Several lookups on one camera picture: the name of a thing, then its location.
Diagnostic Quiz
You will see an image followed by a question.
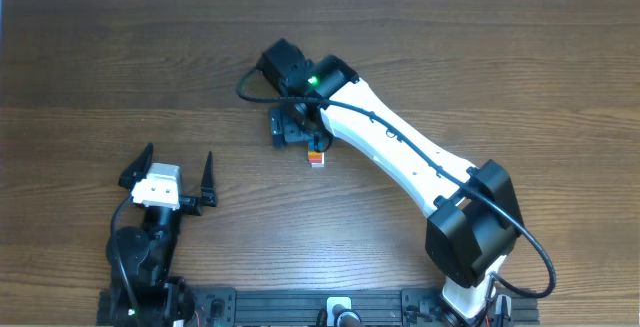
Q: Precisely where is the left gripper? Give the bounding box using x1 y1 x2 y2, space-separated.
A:
118 142 219 217

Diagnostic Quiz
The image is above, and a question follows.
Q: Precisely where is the mounting rail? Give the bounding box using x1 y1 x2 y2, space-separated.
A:
97 286 541 327

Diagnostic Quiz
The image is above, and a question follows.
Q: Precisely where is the black cable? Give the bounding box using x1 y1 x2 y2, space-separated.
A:
236 66 557 299
109 194 146 327

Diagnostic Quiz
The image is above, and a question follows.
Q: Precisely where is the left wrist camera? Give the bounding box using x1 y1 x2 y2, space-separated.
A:
130 162 182 212

